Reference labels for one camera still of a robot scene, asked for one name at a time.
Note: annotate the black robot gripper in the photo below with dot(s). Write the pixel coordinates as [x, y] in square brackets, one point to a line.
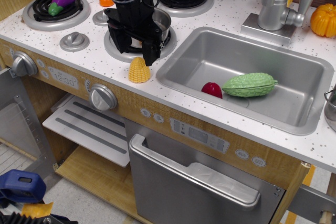
[133, 19]

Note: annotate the yellow toy corn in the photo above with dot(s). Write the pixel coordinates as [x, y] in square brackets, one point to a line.
[139, 72]

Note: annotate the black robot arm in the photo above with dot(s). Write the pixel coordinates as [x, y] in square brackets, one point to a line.
[134, 19]

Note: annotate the right front stove burner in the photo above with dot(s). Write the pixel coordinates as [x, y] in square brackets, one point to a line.
[111, 49]

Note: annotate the stove burner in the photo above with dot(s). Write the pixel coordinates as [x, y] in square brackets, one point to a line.
[185, 8]
[36, 16]
[111, 49]

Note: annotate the small steel pan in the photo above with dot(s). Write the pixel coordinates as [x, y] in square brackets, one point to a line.
[163, 20]

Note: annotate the right back stove burner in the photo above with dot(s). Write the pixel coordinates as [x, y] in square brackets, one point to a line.
[185, 8]

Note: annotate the left front stove burner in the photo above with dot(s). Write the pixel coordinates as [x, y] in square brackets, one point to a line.
[36, 16]

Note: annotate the silver countertop knob middle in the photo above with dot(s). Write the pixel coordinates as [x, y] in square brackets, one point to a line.
[100, 18]

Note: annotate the silver countertop knob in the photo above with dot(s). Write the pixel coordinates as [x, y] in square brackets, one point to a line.
[74, 42]
[100, 18]

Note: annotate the silver countertop knob front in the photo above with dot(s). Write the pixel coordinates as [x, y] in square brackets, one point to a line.
[74, 42]

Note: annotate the silver oven knob right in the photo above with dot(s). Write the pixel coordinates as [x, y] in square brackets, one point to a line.
[102, 98]

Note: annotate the silver oven knob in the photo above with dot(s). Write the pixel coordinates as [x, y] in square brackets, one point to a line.
[23, 65]
[102, 98]

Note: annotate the red toy pepper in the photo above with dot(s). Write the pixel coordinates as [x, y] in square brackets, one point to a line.
[213, 89]

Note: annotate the purple toy eggplant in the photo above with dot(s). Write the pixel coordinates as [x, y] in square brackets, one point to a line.
[57, 6]

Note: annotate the white oven rack shelf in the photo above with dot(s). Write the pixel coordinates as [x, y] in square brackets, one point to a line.
[103, 133]

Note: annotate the silver oven knob left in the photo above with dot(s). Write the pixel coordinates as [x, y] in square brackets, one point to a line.
[23, 65]

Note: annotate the green toy bitter gourd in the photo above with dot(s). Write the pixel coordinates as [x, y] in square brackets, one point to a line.
[250, 85]

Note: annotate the silver toy faucet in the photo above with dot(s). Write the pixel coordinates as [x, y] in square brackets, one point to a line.
[276, 22]

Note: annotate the silver dishwasher door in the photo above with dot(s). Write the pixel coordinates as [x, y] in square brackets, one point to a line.
[174, 183]

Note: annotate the open oven door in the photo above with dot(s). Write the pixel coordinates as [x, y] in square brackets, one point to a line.
[24, 145]

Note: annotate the silver toy sink basin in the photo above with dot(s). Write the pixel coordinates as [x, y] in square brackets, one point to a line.
[211, 55]

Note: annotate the blue clamp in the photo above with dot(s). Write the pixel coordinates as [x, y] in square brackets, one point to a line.
[22, 187]

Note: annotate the orange toy pumpkin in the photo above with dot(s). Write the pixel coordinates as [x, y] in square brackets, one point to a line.
[322, 20]

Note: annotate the steel pot at edge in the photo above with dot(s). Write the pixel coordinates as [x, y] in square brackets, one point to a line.
[329, 110]

